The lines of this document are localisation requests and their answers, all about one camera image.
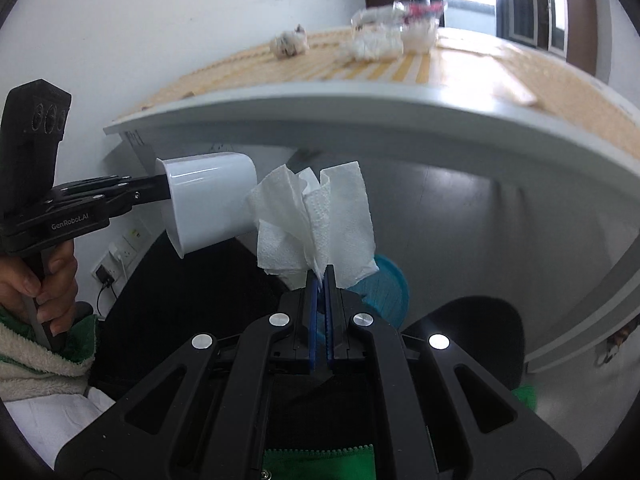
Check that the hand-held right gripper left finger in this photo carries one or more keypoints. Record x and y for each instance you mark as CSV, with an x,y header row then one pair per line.
x,y
315,320

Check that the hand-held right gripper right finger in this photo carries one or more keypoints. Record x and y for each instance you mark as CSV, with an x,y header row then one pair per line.
x,y
330,310

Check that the brown cabinet with glass doors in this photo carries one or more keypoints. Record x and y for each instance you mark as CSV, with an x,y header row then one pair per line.
x,y
575,10

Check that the person's left hand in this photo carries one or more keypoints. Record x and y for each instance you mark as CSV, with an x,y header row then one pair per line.
x,y
62,290

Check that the person's right forearm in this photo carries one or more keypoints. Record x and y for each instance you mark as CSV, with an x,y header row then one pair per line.
x,y
320,464

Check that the white cup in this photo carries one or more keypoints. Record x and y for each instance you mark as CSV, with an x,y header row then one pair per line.
x,y
210,200

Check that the blue plastic mesh basket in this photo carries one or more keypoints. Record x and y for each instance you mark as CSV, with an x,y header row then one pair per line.
x,y
392,295

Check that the person's left leg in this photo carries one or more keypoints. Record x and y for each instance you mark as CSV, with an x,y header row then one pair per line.
x,y
175,320

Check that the white brown wrapper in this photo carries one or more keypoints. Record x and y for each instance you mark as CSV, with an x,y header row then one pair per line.
x,y
290,42

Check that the yellow checkered tablecloth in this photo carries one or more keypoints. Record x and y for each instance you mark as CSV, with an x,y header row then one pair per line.
x,y
450,70

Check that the clear plastic wrap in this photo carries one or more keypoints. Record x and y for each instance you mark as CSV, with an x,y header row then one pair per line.
x,y
375,37

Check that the red white plastic bag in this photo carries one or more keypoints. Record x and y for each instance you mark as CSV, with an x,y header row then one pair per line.
x,y
420,35

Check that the person's left forearm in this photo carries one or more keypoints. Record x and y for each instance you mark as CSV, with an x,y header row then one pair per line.
x,y
30,360

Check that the white paper towel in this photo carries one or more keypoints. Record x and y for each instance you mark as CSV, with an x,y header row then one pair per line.
x,y
320,225

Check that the brown white scrap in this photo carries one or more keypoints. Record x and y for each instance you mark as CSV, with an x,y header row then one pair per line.
x,y
617,340

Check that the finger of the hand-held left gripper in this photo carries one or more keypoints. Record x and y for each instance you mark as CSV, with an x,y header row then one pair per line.
x,y
145,194
115,181

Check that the white wall outlet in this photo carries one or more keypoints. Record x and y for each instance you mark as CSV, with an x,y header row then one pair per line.
x,y
121,257
102,275

